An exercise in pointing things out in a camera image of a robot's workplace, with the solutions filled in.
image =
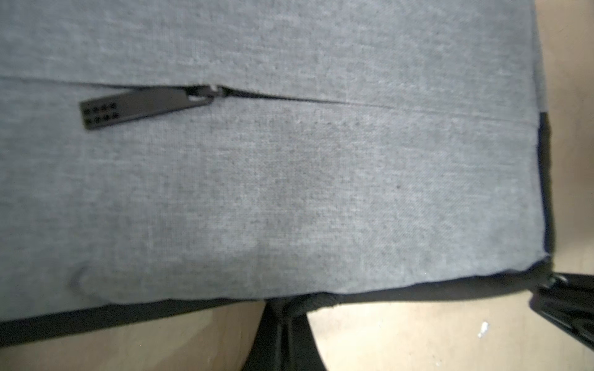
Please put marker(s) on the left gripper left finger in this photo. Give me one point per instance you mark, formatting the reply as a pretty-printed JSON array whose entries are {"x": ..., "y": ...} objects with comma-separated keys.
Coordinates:
[{"x": 266, "y": 352}]

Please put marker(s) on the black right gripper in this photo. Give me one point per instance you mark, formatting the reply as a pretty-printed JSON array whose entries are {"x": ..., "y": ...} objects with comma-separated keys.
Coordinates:
[{"x": 566, "y": 301}]

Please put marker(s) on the grey zippered laptop sleeve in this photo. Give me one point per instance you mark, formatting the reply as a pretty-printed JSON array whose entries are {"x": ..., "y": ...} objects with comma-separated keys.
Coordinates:
[{"x": 162, "y": 157}]

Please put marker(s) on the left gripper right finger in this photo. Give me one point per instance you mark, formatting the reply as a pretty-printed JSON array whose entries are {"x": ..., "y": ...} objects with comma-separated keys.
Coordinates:
[{"x": 299, "y": 348}]

